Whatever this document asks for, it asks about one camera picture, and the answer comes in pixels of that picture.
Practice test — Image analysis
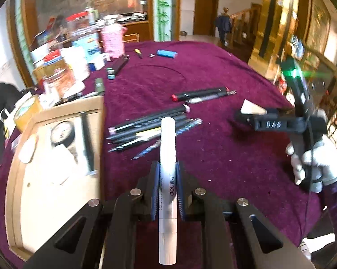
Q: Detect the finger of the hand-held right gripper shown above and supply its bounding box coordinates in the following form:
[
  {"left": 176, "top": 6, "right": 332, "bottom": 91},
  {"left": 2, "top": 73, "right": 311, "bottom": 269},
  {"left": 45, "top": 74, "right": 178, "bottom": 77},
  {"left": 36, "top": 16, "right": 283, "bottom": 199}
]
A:
[{"left": 235, "top": 109, "right": 256, "bottom": 126}]

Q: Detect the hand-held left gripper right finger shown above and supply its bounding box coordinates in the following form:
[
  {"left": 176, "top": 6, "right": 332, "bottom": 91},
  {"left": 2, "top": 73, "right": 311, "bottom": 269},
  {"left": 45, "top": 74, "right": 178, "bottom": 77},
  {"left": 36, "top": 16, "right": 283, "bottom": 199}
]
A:
[{"left": 175, "top": 160, "right": 316, "bottom": 269}]

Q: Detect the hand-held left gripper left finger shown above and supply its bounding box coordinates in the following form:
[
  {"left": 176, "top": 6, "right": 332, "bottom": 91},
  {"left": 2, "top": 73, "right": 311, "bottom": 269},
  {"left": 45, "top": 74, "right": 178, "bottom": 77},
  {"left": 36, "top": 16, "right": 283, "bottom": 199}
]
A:
[{"left": 24, "top": 161, "right": 160, "bottom": 269}]

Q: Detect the white wedge-shaped block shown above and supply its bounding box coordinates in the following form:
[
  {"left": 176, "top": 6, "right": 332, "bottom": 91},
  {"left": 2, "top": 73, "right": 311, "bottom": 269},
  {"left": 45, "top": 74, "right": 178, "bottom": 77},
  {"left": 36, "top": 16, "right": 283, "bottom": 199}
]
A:
[{"left": 240, "top": 99, "right": 268, "bottom": 115}]

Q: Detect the white paint marker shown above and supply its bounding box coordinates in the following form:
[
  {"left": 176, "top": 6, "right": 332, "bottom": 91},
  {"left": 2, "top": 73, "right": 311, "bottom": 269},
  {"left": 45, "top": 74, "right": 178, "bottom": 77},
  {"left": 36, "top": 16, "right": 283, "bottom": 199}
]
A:
[{"left": 158, "top": 117, "right": 183, "bottom": 264}]

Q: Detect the dark patterned pen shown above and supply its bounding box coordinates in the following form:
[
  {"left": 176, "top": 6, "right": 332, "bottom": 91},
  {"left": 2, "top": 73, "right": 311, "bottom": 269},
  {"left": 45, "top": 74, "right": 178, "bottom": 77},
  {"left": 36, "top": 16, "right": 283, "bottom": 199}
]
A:
[{"left": 131, "top": 139, "right": 161, "bottom": 161}]

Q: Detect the black gel pen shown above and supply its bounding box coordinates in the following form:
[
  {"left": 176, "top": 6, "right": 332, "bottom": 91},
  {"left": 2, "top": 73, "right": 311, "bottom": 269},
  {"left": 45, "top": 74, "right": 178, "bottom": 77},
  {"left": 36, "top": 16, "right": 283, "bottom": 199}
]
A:
[{"left": 107, "top": 112, "right": 186, "bottom": 141}]

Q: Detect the grey black marker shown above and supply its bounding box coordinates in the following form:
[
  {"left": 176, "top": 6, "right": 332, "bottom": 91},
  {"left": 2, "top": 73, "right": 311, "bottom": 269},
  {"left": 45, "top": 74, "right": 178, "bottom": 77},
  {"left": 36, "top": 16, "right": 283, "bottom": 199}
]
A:
[{"left": 80, "top": 111, "right": 98, "bottom": 176}]

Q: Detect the cardboard box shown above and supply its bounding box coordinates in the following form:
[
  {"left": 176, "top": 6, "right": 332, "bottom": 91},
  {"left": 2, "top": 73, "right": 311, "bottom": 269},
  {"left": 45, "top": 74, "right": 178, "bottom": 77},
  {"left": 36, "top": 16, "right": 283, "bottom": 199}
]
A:
[{"left": 5, "top": 95, "right": 105, "bottom": 262}]

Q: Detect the person's right hand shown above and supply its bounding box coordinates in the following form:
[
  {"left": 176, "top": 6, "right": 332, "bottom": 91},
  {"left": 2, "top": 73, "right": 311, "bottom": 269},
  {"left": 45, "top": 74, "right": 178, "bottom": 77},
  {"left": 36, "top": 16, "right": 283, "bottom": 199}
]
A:
[{"left": 286, "top": 140, "right": 337, "bottom": 186}]

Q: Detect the clear pen with black cap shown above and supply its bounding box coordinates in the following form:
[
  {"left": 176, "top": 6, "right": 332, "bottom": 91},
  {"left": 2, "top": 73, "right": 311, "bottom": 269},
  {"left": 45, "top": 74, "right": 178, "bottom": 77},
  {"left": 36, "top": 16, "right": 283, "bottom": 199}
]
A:
[{"left": 185, "top": 90, "right": 238, "bottom": 104}]

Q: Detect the black marker with red cap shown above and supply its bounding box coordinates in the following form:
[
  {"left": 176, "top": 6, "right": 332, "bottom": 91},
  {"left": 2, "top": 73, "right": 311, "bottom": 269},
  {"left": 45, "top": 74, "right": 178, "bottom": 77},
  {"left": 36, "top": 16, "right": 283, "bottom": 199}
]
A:
[{"left": 171, "top": 86, "right": 228, "bottom": 103}]

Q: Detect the clear gel pen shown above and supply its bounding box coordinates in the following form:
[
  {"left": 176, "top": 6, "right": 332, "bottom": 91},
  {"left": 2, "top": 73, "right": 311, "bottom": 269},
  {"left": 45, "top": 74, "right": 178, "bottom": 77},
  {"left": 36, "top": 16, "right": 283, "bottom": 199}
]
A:
[{"left": 109, "top": 118, "right": 203, "bottom": 152}]

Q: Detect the black marker with pink caps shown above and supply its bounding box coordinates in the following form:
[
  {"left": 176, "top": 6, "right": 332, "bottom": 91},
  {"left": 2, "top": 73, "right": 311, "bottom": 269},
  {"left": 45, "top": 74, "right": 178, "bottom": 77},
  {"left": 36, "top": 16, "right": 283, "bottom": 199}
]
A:
[{"left": 108, "top": 104, "right": 191, "bottom": 134}]

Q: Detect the wooden stair railing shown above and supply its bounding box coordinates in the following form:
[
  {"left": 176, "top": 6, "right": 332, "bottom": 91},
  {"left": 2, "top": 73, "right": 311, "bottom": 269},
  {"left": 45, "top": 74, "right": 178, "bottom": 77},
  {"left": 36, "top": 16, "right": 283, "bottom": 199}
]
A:
[{"left": 230, "top": 8, "right": 263, "bottom": 48}]

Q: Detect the black and white tape roll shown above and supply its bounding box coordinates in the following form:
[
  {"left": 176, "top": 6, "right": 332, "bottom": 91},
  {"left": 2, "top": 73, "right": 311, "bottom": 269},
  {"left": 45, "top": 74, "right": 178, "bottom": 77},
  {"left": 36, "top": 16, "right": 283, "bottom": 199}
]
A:
[{"left": 51, "top": 121, "right": 75, "bottom": 147}]

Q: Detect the blue lighter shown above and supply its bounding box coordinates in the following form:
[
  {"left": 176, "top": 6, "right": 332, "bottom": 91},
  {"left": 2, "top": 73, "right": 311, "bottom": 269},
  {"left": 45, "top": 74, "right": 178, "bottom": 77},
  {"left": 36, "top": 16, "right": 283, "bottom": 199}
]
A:
[{"left": 157, "top": 50, "right": 178, "bottom": 59}]

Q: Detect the golden display cabinet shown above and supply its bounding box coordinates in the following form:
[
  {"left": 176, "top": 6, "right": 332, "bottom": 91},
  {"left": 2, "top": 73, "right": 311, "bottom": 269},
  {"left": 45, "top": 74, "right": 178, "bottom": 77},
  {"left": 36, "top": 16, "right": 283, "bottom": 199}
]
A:
[{"left": 250, "top": 0, "right": 337, "bottom": 118}]

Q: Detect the brown wooden door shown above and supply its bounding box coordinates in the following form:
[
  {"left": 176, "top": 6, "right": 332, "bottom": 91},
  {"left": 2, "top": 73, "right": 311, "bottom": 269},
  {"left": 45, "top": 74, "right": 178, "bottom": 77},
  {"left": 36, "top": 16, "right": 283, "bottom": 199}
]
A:
[{"left": 193, "top": 0, "right": 219, "bottom": 36}]

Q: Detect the black and gold pen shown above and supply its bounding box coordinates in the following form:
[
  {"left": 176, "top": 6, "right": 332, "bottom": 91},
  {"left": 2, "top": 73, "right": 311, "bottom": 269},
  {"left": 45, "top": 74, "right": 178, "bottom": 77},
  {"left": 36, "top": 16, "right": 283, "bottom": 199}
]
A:
[{"left": 60, "top": 92, "right": 83, "bottom": 103}]

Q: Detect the white eraser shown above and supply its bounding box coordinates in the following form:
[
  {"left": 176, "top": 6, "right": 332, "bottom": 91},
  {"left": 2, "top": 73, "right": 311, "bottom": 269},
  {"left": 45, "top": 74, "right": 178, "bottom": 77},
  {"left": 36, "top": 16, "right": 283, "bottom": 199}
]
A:
[{"left": 63, "top": 81, "right": 86, "bottom": 96}]

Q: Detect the bamboo painted pillar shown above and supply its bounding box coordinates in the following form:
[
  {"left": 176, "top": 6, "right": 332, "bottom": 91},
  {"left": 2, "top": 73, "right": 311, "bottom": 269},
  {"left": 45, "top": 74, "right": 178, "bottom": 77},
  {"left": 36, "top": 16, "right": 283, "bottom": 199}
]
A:
[
  {"left": 153, "top": 0, "right": 175, "bottom": 42},
  {"left": 14, "top": 0, "right": 31, "bottom": 88}
]

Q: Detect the wooden brick-pattern counter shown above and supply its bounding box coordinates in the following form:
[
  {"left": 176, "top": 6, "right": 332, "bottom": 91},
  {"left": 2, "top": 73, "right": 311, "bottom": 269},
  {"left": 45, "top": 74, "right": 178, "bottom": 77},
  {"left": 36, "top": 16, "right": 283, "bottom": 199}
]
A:
[{"left": 121, "top": 20, "right": 153, "bottom": 43}]

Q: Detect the small white printed box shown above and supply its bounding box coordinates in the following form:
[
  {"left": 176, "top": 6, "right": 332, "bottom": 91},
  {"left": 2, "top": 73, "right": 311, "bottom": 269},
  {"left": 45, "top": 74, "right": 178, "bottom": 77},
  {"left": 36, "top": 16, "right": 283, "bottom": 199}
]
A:
[{"left": 39, "top": 92, "right": 59, "bottom": 110}]

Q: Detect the small blue white box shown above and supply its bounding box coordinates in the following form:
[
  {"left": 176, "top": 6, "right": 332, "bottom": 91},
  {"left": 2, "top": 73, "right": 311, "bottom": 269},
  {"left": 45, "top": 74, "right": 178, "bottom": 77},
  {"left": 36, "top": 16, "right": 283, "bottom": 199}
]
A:
[{"left": 88, "top": 54, "right": 107, "bottom": 70}]

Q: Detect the yellow packing tape roll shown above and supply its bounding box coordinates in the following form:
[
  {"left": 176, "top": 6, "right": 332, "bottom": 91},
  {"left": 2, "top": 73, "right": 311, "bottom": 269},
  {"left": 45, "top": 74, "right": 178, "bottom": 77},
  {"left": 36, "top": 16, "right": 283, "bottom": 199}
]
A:
[{"left": 14, "top": 95, "right": 43, "bottom": 132}]

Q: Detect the white round container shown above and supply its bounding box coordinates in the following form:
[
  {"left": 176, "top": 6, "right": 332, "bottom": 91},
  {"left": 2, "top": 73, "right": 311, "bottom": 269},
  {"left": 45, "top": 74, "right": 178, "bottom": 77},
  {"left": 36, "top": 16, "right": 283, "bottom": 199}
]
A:
[{"left": 60, "top": 46, "right": 90, "bottom": 80}]

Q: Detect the pink knitted bottle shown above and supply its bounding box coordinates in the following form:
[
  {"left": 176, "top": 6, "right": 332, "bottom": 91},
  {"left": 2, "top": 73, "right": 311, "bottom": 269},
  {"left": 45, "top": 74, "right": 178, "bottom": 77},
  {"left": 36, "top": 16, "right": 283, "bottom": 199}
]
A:
[{"left": 101, "top": 22, "right": 127, "bottom": 59}]

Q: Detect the toothpick jar with red label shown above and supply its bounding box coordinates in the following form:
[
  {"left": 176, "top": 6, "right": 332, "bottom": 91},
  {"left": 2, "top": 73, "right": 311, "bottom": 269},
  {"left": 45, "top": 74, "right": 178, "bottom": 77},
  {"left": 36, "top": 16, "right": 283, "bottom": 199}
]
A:
[{"left": 34, "top": 52, "right": 74, "bottom": 97}]

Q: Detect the plastic jar with blue label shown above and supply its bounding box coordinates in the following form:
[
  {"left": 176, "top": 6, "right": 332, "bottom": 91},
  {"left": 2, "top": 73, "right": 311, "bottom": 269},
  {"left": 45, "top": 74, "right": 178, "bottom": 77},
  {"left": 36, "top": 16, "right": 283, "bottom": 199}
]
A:
[{"left": 72, "top": 29, "right": 102, "bottom": 62}]

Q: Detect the black leather sofa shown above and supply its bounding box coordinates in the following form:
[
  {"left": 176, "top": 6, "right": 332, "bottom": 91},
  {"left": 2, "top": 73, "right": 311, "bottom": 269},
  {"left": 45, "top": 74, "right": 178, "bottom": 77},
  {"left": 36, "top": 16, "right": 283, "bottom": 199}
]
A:
[{"left": 0, "top": 81, "right": 38, "bottom": 199}]

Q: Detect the clear jar with red lid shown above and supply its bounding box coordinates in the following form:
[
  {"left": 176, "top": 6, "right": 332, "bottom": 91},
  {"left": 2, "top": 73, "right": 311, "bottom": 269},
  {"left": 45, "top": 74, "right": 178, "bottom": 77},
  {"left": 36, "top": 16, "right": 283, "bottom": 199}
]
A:
[{"left": 66, "top": 13, "right": 90, "bottom": 34}]

